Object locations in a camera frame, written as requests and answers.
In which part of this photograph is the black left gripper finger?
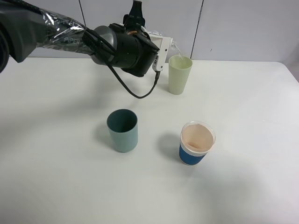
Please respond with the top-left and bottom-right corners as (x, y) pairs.
(123, 0), (145, 28)

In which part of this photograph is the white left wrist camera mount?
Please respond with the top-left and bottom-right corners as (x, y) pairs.
(141, 26), (173, 72)

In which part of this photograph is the clear bottle with green label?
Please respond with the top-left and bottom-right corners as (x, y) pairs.
(149, 31), (182, 58)

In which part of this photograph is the pale green plastic cup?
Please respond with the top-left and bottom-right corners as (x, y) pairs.
(168, 55), (193, 95)

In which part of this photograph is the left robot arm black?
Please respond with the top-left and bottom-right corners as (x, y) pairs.
(0, 0), (159, 77)

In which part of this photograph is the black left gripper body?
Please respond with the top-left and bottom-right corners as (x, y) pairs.
(109, 23), (159, 77)

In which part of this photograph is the teal plastic cup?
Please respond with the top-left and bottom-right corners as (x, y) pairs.
(107, 109), (138, 153)

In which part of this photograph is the blue sleeved paper cup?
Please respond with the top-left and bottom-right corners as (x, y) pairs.
(179, 121), (216, 165)

